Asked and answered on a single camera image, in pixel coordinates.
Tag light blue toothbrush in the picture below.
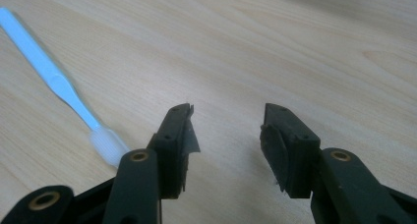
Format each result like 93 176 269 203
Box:
0 7 131 169

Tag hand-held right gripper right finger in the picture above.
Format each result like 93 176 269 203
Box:
260 102 322 199

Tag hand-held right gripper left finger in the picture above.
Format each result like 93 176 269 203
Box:
147 102 202 200

